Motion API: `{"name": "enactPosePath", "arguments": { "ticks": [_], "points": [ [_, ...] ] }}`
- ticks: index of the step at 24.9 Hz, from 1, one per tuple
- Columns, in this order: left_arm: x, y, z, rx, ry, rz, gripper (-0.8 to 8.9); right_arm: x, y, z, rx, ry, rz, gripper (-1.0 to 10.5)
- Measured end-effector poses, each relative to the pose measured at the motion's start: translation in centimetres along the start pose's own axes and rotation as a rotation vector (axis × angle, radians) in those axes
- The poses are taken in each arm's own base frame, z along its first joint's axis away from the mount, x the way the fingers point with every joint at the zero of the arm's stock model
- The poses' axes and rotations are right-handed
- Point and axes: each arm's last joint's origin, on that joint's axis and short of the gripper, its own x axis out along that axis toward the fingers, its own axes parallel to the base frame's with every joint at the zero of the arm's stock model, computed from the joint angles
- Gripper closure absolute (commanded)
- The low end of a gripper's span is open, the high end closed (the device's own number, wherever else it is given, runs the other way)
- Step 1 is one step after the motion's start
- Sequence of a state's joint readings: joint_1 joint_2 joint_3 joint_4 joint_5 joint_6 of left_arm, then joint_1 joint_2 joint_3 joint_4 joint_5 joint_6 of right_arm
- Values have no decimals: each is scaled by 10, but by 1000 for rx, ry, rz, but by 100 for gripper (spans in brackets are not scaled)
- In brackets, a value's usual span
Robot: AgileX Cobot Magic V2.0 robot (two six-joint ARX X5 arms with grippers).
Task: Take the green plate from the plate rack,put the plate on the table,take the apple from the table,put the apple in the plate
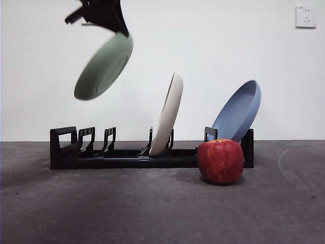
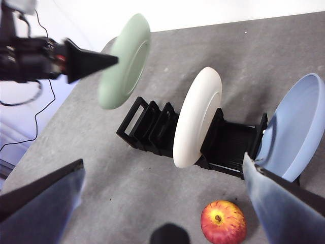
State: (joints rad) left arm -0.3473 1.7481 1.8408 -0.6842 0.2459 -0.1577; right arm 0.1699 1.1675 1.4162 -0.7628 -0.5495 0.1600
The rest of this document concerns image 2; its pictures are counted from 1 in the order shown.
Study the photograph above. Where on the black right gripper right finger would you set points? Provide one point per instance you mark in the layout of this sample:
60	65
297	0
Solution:
287	213

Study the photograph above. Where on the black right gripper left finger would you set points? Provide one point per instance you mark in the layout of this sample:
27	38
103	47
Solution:
33	211

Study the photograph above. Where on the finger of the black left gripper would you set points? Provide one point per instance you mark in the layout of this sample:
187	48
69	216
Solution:
83	62

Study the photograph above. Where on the green plate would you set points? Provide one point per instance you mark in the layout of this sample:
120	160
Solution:
122	63

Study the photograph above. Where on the red yellow apple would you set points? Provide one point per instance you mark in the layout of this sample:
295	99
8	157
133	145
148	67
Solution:
223	223

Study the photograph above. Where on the blue plate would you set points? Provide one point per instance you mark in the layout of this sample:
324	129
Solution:
294	127

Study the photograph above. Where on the black plate rack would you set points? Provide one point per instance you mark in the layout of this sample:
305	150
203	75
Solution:
228	142

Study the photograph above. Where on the white plate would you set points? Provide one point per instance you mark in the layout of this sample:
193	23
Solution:
195	114

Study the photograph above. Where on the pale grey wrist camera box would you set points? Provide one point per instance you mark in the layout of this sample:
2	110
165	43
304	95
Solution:
21	5

